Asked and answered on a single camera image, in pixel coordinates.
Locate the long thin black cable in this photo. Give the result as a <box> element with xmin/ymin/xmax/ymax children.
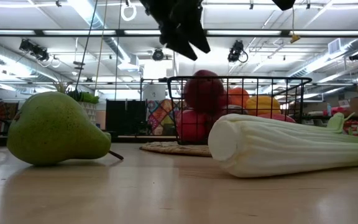
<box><xmin>75</xmin><ymin>0</ymin><xmax>99</xmax><ymax>91</ymax></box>

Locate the orange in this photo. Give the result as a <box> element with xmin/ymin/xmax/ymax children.
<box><xmin>227</xmin><ymin>87</ymin><xmax>250</xmax><ymax>108</ymax></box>

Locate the black wire basket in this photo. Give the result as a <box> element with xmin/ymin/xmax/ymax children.
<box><xmin>166</xmin><ymin>76</ymin><xmax>313</xmax><ymax>146</ymax></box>

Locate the potted plant in patterned pot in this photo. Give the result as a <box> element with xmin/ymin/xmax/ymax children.
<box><xmin>53</xmin><ymin>80</ymin><xmax>101</xmax><ymax>125</ymax></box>

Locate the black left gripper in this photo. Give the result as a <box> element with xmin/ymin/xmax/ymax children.
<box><xmin>139</xmin><ymin>0</ymin><xmax>212</xmax><ymax>62</ymax></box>

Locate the yellow bell pepper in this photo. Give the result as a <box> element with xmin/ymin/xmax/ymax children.
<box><xmin>246</xmin><ymin>95</ymin><xmax>282</xmax><ymax>116</ymax></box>

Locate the red pomegranate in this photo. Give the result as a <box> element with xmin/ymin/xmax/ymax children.
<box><xmin>182</xmin><ymin>69</ymin><xmax>226</xmax><ymax>114</ymax></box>

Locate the pink red item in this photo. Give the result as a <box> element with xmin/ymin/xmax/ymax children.
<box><xmin>330</xmin><ymin>105</ymin><xmax>352</xmax><ymax>116</ymax></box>

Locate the round woven placemat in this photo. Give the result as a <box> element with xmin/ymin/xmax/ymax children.
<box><xmin>139</xmin><ymin>141</ymin><xmax>213</xmax><ymax>157</ymax></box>

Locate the white ceiling air vent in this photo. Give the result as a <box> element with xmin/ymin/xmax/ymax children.
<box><xmin>328</xmin><ymin>37</ymin><xmax>341</xmax><ymax>55</ymax></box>

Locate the black aluminium table frame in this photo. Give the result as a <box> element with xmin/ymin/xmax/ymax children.
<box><xmin>110</xmin><ymin>134</ymin><xmax>178</xmax><ymax>144</ymax></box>

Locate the white cable ring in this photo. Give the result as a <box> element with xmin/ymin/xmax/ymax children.
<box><xmin>120</xmin><ymin>1</ymin><xmax>137</xmax><ymax>22</ymax></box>

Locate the green pear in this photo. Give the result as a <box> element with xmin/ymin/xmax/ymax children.
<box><xmin>6</xmin><ymin>91</ymin><xmax>124</xmax><ymax>166</ymax></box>

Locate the round black overhead camera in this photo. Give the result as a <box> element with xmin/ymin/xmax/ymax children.
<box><xmin>152</xmin><ymin>47</ymin><xmax>165</xmax><ymax>62</ymax></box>

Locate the pale green celery bunch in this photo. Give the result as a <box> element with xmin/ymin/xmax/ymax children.
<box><xmin>208</xmin><ymin>112</ymin><xmax>358</xmax><ymax>179</ymax></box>

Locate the silver ceiling air duct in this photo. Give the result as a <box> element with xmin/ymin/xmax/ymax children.
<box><xmin>68</xmin><ymin>0</ymin><xmax>139</xmax><ymax>68</ymax></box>

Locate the colourful patchwork quilt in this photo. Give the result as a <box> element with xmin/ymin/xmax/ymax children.
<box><xmin>146</xmin><ymin>98</ymin><xmax>183</xmax><ymax>136</ymax></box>

